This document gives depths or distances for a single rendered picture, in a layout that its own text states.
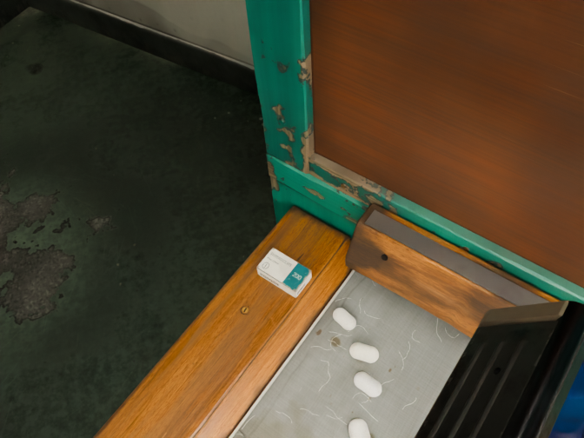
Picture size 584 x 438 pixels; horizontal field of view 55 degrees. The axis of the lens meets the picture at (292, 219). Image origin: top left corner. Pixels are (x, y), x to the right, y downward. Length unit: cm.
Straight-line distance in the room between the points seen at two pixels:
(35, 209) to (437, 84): 158
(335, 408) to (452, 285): 19
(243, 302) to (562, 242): 36
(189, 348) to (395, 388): 25
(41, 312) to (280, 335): 112
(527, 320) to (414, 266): 30
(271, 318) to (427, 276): 19
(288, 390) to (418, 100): 36
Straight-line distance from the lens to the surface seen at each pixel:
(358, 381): 67
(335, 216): 74
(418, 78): 52
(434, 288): 64
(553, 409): 32
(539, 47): 46
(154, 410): 68
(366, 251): 65
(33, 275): 179
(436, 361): 70
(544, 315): 34
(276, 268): 70
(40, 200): 195
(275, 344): 68
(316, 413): 67
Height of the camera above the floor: 139
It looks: 56 degrees down
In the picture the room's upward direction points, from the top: 6 degrees counter-clockwise
